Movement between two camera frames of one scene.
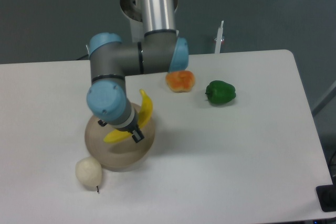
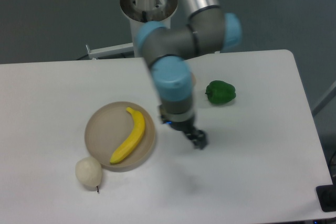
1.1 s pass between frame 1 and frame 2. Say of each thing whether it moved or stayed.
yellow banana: moved
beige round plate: stayed
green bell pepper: stayed
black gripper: moved
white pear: stayed
